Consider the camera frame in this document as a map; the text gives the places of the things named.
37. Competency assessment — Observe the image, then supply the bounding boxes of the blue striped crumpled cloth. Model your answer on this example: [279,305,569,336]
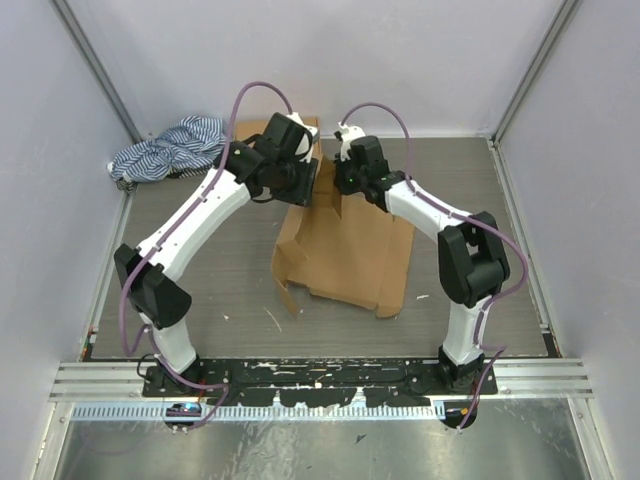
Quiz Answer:
[107,116,227,192]

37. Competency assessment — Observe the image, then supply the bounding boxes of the brown cardboard box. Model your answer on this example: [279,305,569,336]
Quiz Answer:
[234,112,323,160]

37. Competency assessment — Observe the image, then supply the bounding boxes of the slotted grey cable duct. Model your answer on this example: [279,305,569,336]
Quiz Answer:
[70,399,445,422]

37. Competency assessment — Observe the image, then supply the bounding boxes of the aluminium frame rail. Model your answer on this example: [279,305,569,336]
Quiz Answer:
[49,362,149,401]

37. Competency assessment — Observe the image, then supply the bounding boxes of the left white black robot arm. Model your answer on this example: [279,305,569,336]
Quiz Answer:
[114,112,319,397]

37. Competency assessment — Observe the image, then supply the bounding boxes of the brown cardboard blanks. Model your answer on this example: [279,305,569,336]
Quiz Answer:
[271,157,414,318]

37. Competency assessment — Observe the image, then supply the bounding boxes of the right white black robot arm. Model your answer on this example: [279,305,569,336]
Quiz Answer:
[334,127,510,395]

